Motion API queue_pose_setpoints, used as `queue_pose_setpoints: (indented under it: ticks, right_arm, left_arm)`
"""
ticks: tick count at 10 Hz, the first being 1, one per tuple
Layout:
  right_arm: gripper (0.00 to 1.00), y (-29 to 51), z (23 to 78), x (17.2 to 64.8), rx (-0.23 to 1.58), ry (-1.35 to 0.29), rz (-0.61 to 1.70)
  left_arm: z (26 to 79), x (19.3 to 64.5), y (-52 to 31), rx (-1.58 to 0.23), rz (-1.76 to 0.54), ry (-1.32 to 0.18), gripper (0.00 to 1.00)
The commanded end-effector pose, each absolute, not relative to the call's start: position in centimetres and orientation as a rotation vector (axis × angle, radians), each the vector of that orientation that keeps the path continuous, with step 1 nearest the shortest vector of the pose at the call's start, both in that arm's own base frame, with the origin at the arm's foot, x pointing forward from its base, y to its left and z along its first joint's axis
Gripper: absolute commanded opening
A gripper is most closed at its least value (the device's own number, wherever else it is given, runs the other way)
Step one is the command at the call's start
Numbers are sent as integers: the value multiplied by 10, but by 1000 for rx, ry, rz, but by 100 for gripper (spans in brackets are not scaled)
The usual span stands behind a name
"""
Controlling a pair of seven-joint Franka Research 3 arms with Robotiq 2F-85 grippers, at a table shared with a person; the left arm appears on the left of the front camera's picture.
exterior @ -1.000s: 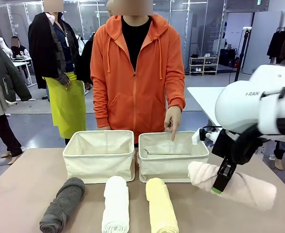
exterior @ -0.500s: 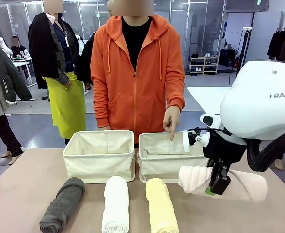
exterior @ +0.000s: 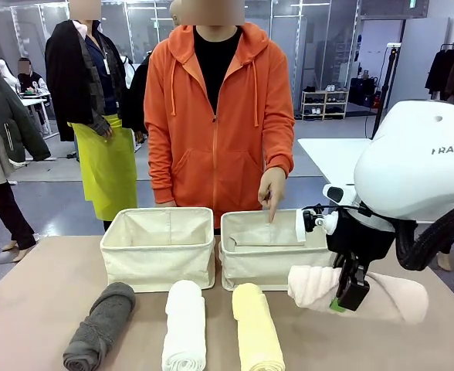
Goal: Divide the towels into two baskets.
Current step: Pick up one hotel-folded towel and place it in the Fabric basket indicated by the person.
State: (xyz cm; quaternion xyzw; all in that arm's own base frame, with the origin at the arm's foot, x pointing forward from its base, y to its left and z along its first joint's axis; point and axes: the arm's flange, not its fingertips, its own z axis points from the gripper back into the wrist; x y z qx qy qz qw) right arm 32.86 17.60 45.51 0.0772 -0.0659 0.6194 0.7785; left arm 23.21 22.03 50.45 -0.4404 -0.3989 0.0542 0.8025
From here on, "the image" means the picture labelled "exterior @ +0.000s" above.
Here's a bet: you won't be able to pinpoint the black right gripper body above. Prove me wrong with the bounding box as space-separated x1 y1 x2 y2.
325 210 397 267

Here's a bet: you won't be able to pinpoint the pink towel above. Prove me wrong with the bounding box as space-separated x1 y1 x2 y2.
287 264 430 325

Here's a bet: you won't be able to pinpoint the white towel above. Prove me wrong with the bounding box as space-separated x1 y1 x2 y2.
161 280 208 371

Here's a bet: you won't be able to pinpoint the person's left forearm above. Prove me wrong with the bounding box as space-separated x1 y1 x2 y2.
263 123 296 175

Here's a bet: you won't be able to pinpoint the person's right forearm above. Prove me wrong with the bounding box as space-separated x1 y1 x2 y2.
144 127 178 206

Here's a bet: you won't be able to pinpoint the person's left hand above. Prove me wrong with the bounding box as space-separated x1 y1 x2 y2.
257 168 288 226

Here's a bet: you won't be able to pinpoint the cream fabric basket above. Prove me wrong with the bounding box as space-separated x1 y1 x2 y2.
99 206 217 294
219 209 334 292

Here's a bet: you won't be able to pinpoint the white table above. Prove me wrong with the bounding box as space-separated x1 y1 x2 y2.
296 137 377 187

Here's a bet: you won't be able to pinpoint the yellow rolled towel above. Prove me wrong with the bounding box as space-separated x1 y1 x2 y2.
231 282 286 371

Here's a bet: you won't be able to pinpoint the wooden shoe rack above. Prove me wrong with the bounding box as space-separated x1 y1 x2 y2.
300 83 350 121

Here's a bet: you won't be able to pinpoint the black storage boxes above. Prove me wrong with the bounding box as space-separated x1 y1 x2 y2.
349 76 379 106

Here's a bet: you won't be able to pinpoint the black tripod stand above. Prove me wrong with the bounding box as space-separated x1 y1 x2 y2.
368 42 402 141

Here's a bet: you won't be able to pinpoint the person in orange hoodie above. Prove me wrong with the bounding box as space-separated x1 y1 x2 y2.
143 0 296 230

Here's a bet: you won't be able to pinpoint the clothes rack with dark garments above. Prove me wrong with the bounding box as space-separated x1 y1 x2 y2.
424 41 454 106

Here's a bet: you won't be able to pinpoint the grey rolled towel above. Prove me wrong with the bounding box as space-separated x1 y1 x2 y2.
62 281 137 371

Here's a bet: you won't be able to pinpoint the white desk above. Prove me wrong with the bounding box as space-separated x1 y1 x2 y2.
18 90 53 137

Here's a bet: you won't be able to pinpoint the seated person in black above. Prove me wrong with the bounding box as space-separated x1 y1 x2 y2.
16 56 51 106

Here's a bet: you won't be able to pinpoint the figure in dark puffer jacket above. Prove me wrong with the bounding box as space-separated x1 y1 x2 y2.
0 55 53 264

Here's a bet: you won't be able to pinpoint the black white camera mount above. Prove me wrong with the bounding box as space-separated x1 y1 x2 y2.
301 205 340 236

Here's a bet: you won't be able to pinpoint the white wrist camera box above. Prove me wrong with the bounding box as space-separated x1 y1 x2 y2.
322 184 363 206

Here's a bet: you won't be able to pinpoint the black corrugated cable hose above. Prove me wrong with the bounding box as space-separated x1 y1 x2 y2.
395 199 454 272

